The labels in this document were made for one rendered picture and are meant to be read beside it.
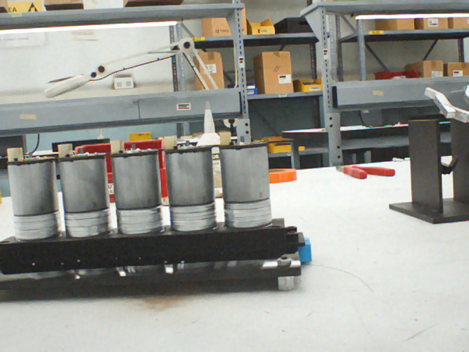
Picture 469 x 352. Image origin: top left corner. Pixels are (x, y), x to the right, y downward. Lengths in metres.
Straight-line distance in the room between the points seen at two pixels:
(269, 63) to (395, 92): 1.75
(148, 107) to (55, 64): 2.24
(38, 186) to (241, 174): 0.10
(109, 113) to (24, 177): 2.31
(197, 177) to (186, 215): 0.02
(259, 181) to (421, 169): 0.17
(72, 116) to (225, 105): 0.67
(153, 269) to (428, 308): 0.12
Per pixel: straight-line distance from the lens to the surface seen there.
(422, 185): 0.43
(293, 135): 3.29
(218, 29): 4.39
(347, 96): 2.85
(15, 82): 4.81
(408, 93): 3.00
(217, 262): 0.27
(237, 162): 0.29
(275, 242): 0.29
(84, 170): 0.30
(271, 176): 0.69
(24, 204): 0.32
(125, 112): 2.62
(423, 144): 0.43
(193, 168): 0.29
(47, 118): 2.63
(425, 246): 0.33
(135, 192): 0.30
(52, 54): 4.80
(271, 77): 4.53
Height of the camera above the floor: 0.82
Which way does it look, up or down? 5 degrees down
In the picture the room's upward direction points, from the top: 4 degrees counter-clockwise
